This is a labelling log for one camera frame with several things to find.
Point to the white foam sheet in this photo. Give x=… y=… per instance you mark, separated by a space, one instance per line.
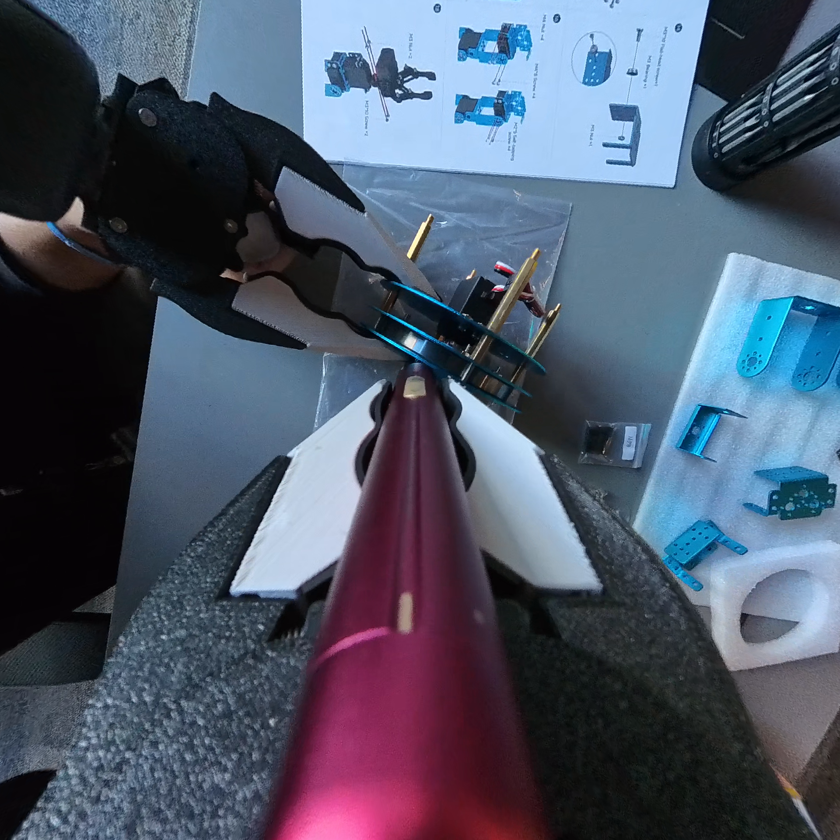
x=722 y=367

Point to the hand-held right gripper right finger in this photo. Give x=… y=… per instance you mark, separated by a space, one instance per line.
x=525 y=512

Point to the blue perforated L bracket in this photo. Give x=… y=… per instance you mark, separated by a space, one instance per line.
x=695 y=544

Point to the teal perforated bracket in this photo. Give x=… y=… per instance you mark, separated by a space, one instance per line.
x=797 y=495

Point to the clear plastic bag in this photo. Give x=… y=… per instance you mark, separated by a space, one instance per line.
x=472 y=210

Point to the white foam frame piece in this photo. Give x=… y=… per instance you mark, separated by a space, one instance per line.
x=728 y=610

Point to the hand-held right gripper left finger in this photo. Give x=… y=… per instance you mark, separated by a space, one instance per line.
x=295 y=525

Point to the black screwdriver bit holder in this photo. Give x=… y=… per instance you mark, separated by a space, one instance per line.
x=741 y=144

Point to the person's left forearm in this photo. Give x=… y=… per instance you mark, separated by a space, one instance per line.
x=33 y=249

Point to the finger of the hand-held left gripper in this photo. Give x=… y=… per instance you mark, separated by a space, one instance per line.
x=282 y=308
x=334 y=210

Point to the blue disc robot base assembly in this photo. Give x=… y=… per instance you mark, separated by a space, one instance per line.
x=426 y=303

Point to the person's left hand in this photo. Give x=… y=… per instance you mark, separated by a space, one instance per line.
x=262 y=249

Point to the grey desk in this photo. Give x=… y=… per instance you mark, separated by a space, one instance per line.
x=623 y=262

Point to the small blue U bracket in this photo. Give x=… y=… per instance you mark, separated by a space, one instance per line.
x=695 y=433

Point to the person's dark clothing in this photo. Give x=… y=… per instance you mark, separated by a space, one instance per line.
x=52 y=426

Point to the magenta electric screwdriver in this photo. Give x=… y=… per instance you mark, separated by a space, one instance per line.
x=407 y=590

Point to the small bag with black part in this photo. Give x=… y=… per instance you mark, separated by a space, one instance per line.
x=600 y=441

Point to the large blue U bracket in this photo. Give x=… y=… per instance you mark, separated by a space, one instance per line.
x=817 y=354

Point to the blue wristband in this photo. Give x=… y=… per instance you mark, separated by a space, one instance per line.
x=65 y=237

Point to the printed instruction sheet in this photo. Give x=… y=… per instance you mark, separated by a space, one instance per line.
x=558 y=157

